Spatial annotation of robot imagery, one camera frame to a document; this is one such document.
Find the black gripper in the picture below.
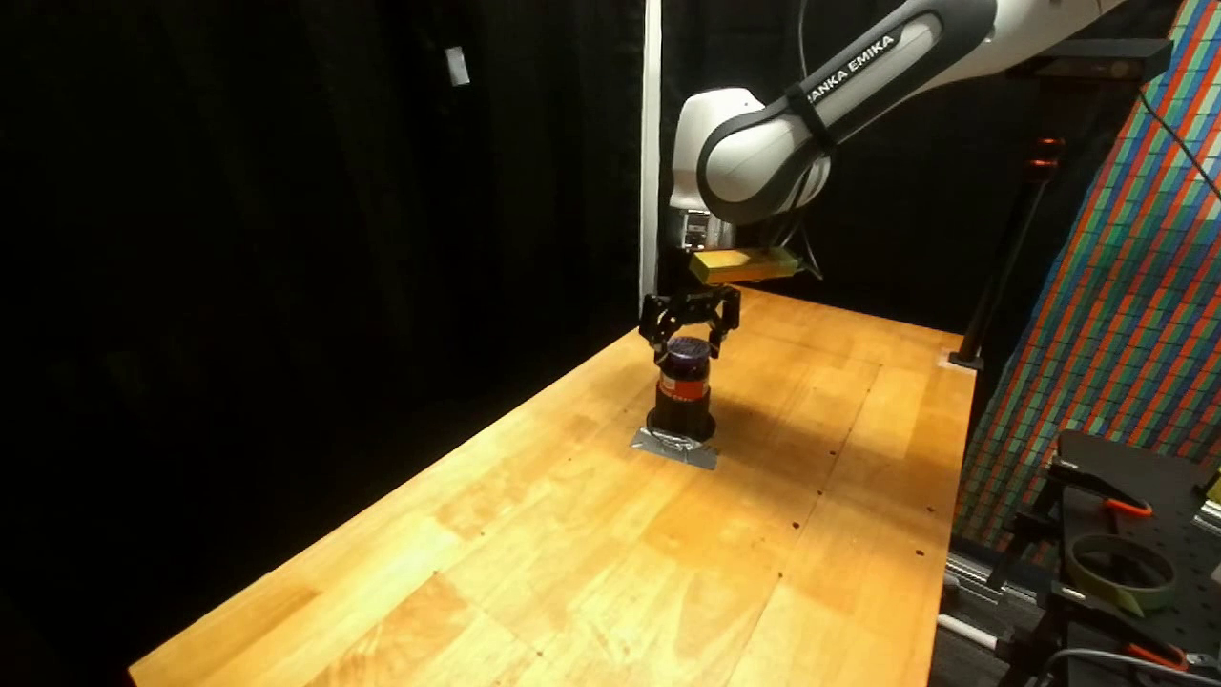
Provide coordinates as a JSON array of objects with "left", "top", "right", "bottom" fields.
[{"left": 635, "top": 279, "right": 750, "bottom": 363}]

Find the orange clamp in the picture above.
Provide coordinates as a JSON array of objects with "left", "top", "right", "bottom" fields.
[{"left": 1101, "top": 491, "right": 1159, "bottom": 526}]

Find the black mounting plate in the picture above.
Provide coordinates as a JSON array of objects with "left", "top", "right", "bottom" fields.
[{"left": 1007, "top": 429, "right": 1221, "bottom": 687}]

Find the green tape roll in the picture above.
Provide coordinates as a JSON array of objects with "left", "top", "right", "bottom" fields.
[{"left": 1064, "top": 532, "right": 1183, "bottom": 619}]

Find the silver metal rail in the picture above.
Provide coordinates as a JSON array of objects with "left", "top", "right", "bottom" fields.
[{"left": 939, "top": 545, "right": 1060, "bottom": 662}]

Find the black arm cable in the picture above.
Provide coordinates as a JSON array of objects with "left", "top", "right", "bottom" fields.
[{"left": 760, "top": 0, "right": 829, "bottom": 283}]

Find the multicoloured patterned board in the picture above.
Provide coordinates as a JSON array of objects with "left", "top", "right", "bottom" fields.
[{"left": 956, "top": 0, "right": 1221, "bottom": 554}]

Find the black curtain with white tag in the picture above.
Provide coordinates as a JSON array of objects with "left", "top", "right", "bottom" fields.
[{"left": 0, "top": 0, "right": 649, "bottom": 687}]

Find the black tripod stand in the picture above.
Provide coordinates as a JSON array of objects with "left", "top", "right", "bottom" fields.
[{"left": 948, "top": 35, "right": 1176, "bottom": 374}]

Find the grey square plate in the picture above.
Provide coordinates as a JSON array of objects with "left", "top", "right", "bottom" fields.
[{"left": 629, "top": 425, "right": 724, "bottom": 474}]

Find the dark bottle with orange label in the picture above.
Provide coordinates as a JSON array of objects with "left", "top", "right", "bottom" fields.
[{"left": 644, "top": 332, "right": 722, "bottom": 448}]

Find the plain black curtain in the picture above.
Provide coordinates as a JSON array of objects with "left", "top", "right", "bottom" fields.
[{"left": 661, "top": 0, "right": 1101, "bottom": 336}]

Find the yellowish wrist camera box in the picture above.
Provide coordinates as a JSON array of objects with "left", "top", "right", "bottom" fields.
[{"left": 687, "top": 243, "right": 809, "bottom": 290}]

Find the white vertical pole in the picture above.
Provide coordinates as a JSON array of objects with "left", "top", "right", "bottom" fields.
[{"left": 635, "top": 0, "right": 668, "bottom": 327}]

